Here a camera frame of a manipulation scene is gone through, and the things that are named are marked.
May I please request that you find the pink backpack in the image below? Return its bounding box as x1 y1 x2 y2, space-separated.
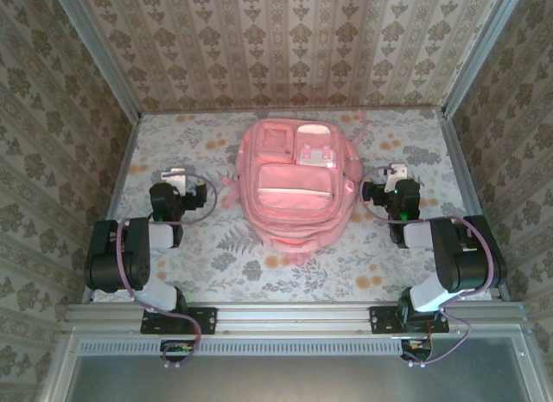
222 110 366 265

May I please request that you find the black connector board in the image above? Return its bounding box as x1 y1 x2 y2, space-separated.
159 338 195 363
399 337 433 362

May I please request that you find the grey metal panel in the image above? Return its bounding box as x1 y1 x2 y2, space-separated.
64 335 535 402

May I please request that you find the aluminium table side rail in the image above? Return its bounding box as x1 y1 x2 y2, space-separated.
439 110 509 302
81 111 143 304

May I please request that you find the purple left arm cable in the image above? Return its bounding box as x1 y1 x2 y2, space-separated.
116 173 219 372

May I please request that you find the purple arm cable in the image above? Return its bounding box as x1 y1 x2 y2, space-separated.
116 173 219 372
361 166 496 371

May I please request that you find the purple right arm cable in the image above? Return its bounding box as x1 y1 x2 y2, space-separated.
361 166 496 371

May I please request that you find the long aluminium base rail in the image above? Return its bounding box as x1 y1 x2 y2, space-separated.
63 301 529 334

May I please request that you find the aluminium frame post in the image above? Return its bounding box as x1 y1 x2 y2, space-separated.
55 0 143 120
440 0 519 118

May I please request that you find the grey slotted cable duct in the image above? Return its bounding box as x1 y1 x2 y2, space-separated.
79 339 410 356

